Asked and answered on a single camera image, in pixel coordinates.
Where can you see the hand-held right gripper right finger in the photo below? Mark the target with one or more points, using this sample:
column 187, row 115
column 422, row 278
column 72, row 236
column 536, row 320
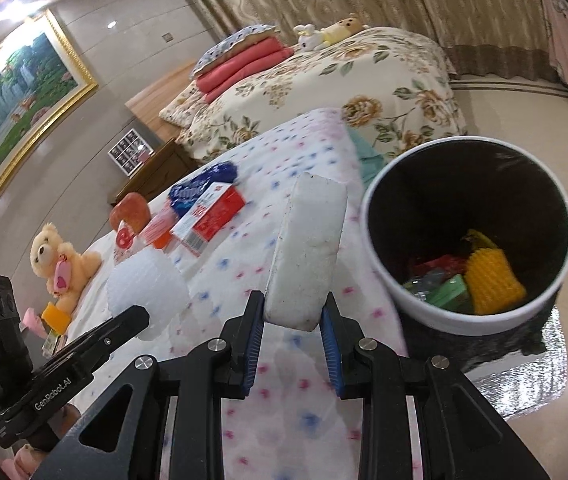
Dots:
column 333, row 345

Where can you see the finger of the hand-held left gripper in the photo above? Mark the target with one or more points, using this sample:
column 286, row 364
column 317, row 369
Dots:
column 109, row 332

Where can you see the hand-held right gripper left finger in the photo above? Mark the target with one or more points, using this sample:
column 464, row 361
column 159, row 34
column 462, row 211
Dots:
column 254, row 340

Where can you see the white foam fruit net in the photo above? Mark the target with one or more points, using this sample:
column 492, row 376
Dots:
column 149, row 280

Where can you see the white trash bin black liner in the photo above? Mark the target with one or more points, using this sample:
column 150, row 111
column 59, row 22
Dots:
column 413, row 305

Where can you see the white bag with red print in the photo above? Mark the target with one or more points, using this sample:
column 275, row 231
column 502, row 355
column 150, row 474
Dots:
column 125, row 240

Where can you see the white foam block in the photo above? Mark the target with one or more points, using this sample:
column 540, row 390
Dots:
column 309, row 250

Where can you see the red and white box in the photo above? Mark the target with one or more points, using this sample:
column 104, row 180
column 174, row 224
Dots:
column 209, row 220

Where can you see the green paper box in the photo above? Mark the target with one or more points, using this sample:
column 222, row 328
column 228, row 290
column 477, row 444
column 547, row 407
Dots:
column 451, row 292

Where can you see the red candy wrapper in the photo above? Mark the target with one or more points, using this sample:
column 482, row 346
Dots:
column 438, row 265

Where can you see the blue plastic packet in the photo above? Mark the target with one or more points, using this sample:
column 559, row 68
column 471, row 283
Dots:
column 204, row 185

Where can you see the large yellow foam net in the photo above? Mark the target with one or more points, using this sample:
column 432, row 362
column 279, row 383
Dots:
column 493, row 285

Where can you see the person's left hand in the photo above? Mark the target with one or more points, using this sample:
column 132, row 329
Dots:
column 26, row 460

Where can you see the green snack packet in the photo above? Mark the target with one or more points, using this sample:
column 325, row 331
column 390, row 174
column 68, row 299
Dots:
column 53, row 344

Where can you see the white flower print bedsheet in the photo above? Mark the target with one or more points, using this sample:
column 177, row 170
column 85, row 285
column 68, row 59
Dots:
column 289, row 410

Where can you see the beige teddy bear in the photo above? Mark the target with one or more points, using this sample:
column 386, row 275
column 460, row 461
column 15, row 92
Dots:
column 46, row 252

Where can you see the red apple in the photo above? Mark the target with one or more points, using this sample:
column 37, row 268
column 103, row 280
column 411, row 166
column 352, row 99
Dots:
column 131, row 210

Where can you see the wooden nightstand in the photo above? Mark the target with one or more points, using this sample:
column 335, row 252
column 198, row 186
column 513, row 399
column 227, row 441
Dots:
column 164, row 172

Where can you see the small pink box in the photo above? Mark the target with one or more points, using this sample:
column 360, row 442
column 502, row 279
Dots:
column 144, row 156

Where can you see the teal cloth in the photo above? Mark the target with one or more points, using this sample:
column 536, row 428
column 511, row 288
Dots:
column 366, row 155

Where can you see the silver foil mat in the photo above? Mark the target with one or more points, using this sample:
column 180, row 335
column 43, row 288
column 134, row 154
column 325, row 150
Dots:
column 528, row 380

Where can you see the gold framed landscape painting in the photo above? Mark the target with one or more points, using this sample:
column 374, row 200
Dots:
column 4, row 110

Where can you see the floral pillow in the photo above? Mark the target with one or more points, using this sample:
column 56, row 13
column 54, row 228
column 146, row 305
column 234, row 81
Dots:
column 179, row 107

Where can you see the wooden headboard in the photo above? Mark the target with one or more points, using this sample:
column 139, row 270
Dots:
column 156, row 92

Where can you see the floral covered bed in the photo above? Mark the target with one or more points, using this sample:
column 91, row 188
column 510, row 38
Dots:
column 314, row 90

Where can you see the folded red blankets with pillow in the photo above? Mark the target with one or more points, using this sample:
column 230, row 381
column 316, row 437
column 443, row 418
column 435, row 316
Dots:
column 244, row 67

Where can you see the blue dotted pillow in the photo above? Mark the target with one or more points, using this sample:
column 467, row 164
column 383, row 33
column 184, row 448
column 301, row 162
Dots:
column 236, row 40

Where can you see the white bunny plush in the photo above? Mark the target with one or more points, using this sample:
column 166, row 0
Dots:
column 309, row 40

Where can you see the yellow bear plush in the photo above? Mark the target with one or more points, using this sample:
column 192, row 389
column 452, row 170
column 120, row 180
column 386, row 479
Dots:
column 339, row 31

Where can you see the photo collage frame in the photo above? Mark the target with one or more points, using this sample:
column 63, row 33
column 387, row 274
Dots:
column 126, row 152

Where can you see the wall switch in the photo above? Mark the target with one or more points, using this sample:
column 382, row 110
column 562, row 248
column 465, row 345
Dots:
column 167, row 37

